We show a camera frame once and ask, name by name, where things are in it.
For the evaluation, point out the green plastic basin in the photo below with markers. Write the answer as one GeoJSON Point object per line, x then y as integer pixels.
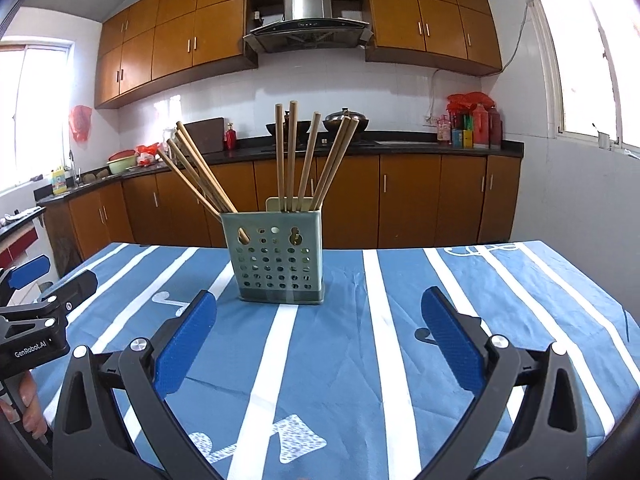
{"type": "Point", "coordinates": [121, 161]}

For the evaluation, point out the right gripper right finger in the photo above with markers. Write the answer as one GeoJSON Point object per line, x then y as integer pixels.
{"type": "Point", "coordinates": [548, 437]}

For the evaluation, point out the red condiment bottles group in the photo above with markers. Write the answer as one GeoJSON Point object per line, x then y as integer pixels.
{"type": "Point", "coordinates": [471, 120]}

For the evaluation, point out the red plastic bag on wall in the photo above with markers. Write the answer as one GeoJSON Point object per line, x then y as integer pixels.
{"type": "Point", "coordinates": [79, 123]}

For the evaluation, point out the yellow dish soap bottle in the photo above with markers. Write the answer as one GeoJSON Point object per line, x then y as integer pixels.
{"type": "Point", "coordinates": [58, 181]}

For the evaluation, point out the red bottle on counter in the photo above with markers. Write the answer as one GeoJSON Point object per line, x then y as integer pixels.
{"type": "Point", "coordinates": [230, 138]}

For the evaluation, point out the black wok left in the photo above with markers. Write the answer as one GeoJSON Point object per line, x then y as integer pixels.
{"type": "Point", "coordinates": [302, 129]}

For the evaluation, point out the green perforated utensil holder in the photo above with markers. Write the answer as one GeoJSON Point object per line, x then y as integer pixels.
{"type": "Point", "coordinates": [276, 256]}

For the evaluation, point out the lower wooden kitchen cabinets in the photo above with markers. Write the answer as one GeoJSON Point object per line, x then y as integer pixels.
{"type": "Point", "coordinates": [375, 201]}

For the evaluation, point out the dark brown cutting board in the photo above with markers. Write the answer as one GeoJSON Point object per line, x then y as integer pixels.
{"type": "Point", "coordinates": [207, 134]}

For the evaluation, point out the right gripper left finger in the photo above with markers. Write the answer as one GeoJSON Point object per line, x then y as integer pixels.
{"type": "Point", "coordinates": [91, 440]}

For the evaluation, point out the red bag on counter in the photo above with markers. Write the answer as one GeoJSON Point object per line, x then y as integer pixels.
{"type": "Point", "coordinates": [146, 154]}

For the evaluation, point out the person's left hand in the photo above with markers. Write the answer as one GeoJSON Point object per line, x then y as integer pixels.
{"type": "Point", "coordinates": [33, 420]}

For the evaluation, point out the stainless range hood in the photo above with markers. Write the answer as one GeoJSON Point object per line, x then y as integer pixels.
{"type": "Point", "coordinates": [274, 26]}

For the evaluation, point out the wooden kitchen cabinets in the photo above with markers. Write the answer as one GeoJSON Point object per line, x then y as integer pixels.
{"type": "Point", "coordinates": [155, 45]}
{"type": "Point", "coordinates": [375, 201]}

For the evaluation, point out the blue white striped tablecloth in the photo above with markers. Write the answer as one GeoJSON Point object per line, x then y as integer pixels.
{"type": "Point", "coordinates": [354, 388]}

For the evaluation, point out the window on right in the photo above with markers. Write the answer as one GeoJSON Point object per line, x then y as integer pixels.
{"type": "Point", "coordinates": [591, 59]}

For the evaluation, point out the upper wooden kitchen cabinets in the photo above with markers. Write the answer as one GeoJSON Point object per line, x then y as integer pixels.
{"type": "Point", "coordinates": [155, 45]}

